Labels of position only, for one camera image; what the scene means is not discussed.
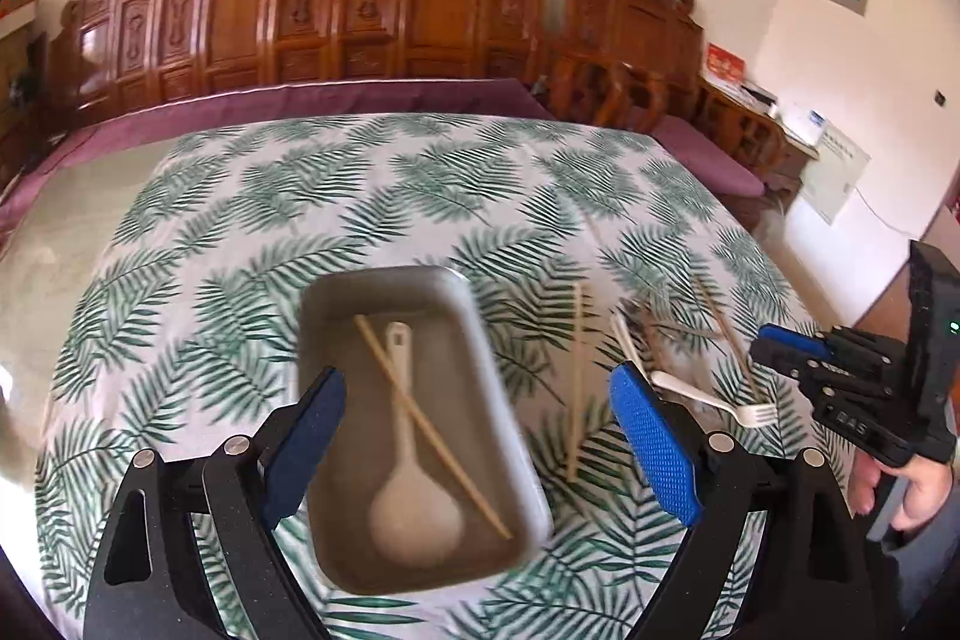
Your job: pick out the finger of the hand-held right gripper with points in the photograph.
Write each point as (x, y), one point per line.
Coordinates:
(795, 338)
(847, 415)

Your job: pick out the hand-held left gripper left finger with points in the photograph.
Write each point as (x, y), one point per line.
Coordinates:
(307, 445)

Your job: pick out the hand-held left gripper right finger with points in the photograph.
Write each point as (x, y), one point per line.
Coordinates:
(652, 437)

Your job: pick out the white plastic fork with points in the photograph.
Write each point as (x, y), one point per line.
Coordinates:
(690, 392)

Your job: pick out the metal utensil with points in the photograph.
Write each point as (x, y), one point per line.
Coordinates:
(651, 340)

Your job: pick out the grey metal tray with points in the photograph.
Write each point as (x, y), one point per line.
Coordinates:
(450, 340)

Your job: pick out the person's right forearm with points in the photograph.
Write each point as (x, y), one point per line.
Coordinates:
(911, 565)

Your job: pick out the person's right hand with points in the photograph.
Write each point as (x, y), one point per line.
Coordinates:
(916, 490)

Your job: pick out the white rice spoon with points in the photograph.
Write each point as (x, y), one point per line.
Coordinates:
(416, 520)

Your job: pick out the purple cushion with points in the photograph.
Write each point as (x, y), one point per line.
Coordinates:
(705, 160)

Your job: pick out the wooden side table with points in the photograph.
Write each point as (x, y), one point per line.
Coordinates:
(750, 130)

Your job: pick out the white box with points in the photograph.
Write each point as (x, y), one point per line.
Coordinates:
(804, 124)

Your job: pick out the stack of papers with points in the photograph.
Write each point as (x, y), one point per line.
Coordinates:
(759, 96)

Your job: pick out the leaf print tablecloth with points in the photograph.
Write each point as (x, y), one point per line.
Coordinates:
(375, 183)

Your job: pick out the red box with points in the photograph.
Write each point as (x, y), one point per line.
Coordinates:
(726, 63)

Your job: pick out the wooden armchair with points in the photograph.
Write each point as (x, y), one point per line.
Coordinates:
(600, 93)

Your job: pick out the narrow carved wooden headboard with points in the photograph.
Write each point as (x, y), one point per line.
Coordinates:
(645, 25)

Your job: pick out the wide carved wooden headboard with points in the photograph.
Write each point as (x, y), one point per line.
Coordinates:
(240, 10)

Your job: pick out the white wall panel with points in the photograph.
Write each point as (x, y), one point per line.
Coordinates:
(834, 175)

